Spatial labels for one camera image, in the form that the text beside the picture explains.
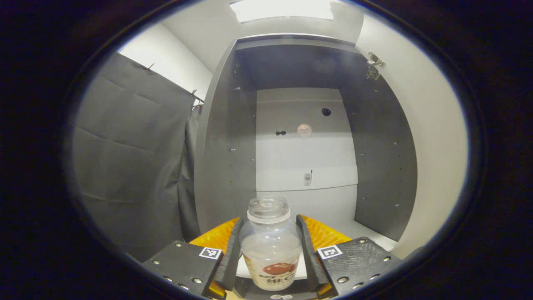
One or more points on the clear bottle with red label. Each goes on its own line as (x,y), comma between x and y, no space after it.
(270,250)

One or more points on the black backdrop cloth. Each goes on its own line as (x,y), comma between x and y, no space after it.
(129,166)

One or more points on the white cabinet door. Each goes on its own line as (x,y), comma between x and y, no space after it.
(437,146)

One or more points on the metal door hinge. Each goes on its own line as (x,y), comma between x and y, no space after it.
(373,71)

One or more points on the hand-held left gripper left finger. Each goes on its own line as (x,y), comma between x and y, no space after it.
(231,266)

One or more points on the long ceiling light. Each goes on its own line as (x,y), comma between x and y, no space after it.
(283,9)

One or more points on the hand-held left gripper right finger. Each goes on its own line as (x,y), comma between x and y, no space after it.
(310,266)

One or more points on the grey cabinet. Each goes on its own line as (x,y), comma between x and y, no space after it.
(374,166)

